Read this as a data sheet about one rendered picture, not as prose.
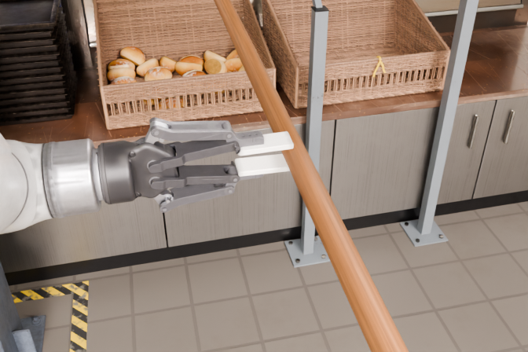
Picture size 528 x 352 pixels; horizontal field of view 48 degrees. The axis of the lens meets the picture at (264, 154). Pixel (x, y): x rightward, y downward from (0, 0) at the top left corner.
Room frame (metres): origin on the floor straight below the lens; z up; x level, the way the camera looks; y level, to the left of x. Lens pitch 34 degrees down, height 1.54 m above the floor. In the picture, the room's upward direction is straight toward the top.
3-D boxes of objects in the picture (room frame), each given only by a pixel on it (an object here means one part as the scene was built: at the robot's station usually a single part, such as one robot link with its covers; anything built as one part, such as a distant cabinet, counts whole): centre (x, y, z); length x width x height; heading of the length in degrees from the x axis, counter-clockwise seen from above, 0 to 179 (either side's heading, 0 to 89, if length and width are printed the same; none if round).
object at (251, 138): (0.61, 0.03, 1.16); 0.05 x 0.01 x 0.03; 103
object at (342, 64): (2.01, -0.31, 0.72); 0.56 x 0.49 x 0.28; 104
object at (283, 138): (0.62, 0.00, 1.15); 0.07 x 0.03 x 0.01; 103
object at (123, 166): (0.59, 0.15, 1.13); 0.09 x 0.07 x 0.08; 103
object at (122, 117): (1.87, 0.28, 0.72); 0.56 x 0.49 x 0.28; 104
